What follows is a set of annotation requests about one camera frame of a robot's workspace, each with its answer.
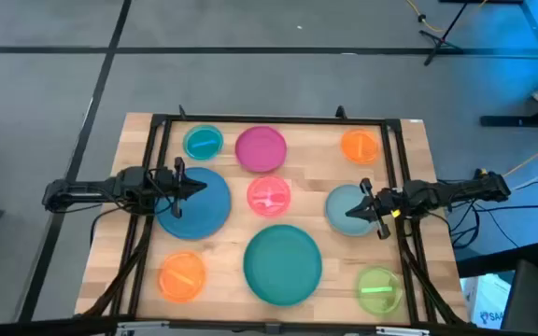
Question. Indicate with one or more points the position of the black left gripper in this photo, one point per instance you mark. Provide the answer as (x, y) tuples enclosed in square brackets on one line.
[(178, 186)]

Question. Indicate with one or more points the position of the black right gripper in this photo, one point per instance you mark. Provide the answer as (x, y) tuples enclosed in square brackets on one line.
[(386, 205)]

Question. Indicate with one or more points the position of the grey-blue plastic plate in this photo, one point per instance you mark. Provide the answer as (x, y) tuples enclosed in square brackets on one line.
[(343, 227)]

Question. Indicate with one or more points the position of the pink translucent small plate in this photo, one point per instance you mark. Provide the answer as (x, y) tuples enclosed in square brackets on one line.
[(269, 196)]

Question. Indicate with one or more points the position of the magenta plastic plate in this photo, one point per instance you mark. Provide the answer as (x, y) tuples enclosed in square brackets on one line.
[(260, 149)]

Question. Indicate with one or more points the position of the large teal plastic plate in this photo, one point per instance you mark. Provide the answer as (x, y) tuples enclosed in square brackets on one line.
[(283, 266)]

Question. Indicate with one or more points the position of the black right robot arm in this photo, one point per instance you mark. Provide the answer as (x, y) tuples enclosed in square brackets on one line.
[(460, 189)]

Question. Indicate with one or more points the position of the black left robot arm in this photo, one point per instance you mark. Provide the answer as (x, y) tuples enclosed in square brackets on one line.
[(87, 189)]

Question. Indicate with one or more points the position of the large blue plastic plate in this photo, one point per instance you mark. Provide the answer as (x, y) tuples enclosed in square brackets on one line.
[(208, 210)]

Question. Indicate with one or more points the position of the cyan translucent small plate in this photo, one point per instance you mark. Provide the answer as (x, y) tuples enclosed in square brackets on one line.
[(203, 142)]

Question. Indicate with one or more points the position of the orange translucent small plate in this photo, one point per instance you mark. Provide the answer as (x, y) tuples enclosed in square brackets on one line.
[(181, 277), (360, 146)]

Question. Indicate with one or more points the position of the green translucent small plate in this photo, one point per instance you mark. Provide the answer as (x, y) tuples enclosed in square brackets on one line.
[(379, 290)]

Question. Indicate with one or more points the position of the black table bar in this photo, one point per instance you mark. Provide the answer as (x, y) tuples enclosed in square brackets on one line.
[(498, 259)]

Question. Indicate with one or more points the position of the white cardboard box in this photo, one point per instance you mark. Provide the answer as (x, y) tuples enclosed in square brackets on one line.
[(488, 298)]

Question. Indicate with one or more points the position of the black desk foot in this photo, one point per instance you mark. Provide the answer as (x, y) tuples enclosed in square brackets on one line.
[(507, 121)]

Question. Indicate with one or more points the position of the black tripod stand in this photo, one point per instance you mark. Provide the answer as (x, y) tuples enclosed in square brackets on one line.
[(439, 41)]

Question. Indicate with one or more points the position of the black computer case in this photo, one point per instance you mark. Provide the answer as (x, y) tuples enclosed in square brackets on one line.
[(530, 298)]

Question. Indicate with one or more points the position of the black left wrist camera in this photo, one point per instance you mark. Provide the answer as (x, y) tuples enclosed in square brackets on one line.
[(165, 177)]

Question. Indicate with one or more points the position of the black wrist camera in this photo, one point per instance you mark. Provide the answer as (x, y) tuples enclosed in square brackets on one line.
[(390, 196), (165, 177)]

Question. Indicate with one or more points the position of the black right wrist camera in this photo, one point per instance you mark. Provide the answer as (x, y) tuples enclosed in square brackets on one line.
[(390, 196)]

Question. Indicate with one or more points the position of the black metal table frame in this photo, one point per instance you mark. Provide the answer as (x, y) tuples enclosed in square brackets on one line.
[(273, 119)]

